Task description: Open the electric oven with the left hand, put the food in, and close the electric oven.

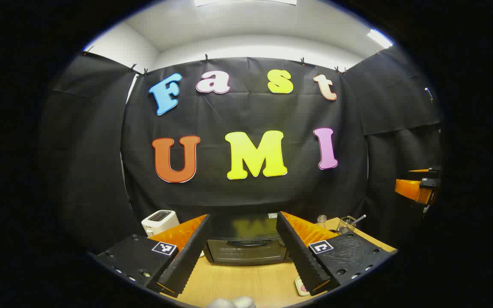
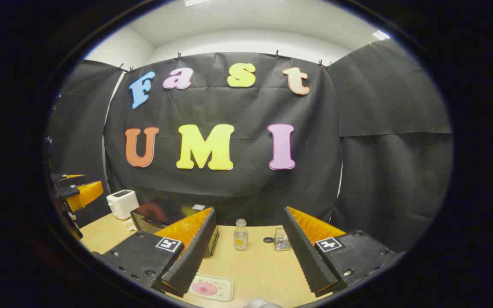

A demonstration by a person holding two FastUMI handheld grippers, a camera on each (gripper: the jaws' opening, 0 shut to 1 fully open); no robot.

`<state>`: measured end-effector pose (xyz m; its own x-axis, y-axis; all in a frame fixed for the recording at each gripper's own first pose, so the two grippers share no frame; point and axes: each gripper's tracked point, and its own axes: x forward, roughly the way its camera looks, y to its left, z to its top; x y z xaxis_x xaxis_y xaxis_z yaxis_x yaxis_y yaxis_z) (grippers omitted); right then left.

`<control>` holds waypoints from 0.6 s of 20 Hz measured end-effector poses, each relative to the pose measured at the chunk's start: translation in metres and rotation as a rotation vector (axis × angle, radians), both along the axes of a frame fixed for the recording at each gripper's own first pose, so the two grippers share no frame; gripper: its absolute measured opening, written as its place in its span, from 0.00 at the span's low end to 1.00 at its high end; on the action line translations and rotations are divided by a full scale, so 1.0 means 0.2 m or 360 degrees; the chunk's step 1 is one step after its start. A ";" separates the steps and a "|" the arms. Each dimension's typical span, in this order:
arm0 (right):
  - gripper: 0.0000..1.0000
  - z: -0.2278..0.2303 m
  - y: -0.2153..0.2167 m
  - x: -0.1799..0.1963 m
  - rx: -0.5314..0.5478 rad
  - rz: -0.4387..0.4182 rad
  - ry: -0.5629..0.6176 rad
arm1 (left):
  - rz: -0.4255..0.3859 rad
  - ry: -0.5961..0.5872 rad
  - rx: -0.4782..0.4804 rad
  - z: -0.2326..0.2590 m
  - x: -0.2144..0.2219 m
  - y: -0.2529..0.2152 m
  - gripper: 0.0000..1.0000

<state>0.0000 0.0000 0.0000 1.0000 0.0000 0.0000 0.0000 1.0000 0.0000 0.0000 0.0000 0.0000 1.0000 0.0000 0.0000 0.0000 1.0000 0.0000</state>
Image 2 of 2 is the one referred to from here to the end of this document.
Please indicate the cream square plate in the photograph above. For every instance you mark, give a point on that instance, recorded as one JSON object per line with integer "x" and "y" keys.
{"x": 225, "y": 288}

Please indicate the black electric oven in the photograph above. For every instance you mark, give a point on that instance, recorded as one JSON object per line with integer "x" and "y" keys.
{"x": 152, "y": 216}

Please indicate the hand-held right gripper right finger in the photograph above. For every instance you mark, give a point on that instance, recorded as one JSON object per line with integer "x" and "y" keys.
{"x": 306, "y": 256}

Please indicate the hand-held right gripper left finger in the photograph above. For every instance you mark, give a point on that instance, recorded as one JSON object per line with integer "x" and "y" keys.
{"x": 195, "y": 256}

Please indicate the ceiling light panel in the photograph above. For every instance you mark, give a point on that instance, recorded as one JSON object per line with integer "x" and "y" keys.
{"x": 381, "y": 35}

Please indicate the round pink meat slice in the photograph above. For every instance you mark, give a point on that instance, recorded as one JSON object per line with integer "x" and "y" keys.
{"x": 204, "y": 288}

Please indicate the white toaster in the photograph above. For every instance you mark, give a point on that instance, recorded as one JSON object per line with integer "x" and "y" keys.
{"x": 122, "y": 204}

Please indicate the clear glass bottle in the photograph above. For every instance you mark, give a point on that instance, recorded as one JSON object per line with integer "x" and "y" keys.
{"x": 241, "y": 239}

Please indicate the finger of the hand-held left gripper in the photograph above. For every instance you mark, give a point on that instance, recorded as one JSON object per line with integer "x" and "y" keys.
{"x": 64, "y": 176}
{"x": 84, "y": 193}

